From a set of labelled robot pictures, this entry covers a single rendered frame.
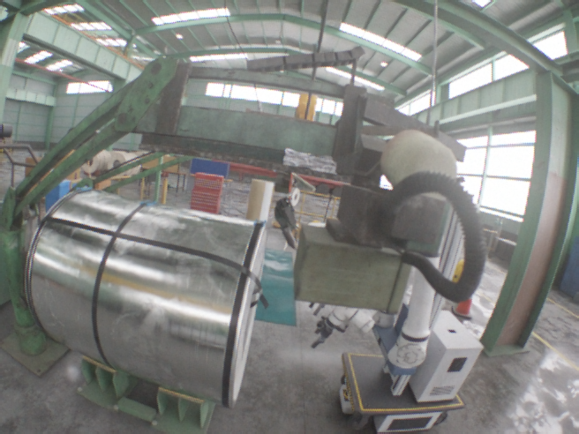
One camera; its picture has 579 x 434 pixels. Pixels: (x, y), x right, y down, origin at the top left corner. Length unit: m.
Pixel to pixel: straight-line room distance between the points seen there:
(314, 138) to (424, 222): 0.55
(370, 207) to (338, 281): 0.15
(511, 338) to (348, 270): 4.08
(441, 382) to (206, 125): 2.02
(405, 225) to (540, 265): 3.89
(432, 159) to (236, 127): 0.62
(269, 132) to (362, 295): 0.56
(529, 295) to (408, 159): 3.93
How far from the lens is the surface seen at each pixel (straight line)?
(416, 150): 0.41
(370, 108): 0.83
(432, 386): 2.07
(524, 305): 4.26
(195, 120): 0.91
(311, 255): 0.45
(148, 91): 1.01
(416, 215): 0.36
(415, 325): 1.42
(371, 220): 0.39
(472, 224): 0.26
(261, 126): 0.85
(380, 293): 0.50
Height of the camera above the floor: 1.69
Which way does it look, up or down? 10 degrees down
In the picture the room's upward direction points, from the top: 11 degrees clockwise
